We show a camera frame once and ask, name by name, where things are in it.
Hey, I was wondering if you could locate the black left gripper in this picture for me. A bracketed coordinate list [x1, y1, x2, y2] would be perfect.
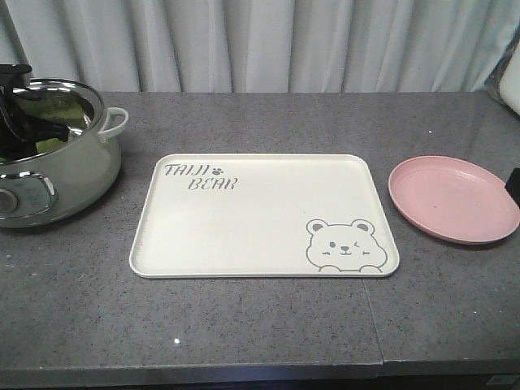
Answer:
[1, 64, 70, 157]

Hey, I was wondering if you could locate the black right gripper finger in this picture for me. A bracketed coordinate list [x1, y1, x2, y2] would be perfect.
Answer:
[505, 167, 520, 206]

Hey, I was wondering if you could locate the green lettuce leaf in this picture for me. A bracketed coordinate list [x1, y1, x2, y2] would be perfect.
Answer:
[1, 91, 91, 162]

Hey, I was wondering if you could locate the pink round plate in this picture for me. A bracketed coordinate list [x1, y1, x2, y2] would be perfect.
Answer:
[388, 156, 519, 245]

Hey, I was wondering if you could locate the cream bear serving tray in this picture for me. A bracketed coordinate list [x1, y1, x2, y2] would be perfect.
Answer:
[129, 154, 400, 279]

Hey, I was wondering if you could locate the green electric cooking pot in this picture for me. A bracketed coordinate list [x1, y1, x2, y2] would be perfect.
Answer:
[1, 79, 128, 228]

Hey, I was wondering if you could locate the white rice cooker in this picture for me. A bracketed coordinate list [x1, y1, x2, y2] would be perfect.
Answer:
[499, 45, 520, 115]

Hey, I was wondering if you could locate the grey pleated curtain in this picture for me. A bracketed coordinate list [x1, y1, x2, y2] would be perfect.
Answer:
[1, 1, 519, 93]

